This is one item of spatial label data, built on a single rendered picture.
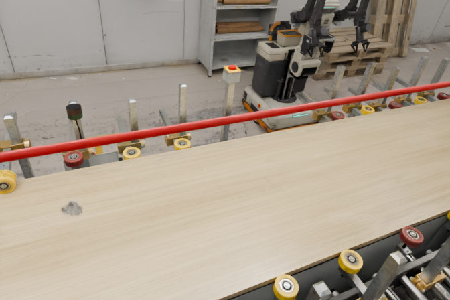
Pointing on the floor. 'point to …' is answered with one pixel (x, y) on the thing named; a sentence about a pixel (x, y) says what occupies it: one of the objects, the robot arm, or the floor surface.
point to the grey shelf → (236, 14)
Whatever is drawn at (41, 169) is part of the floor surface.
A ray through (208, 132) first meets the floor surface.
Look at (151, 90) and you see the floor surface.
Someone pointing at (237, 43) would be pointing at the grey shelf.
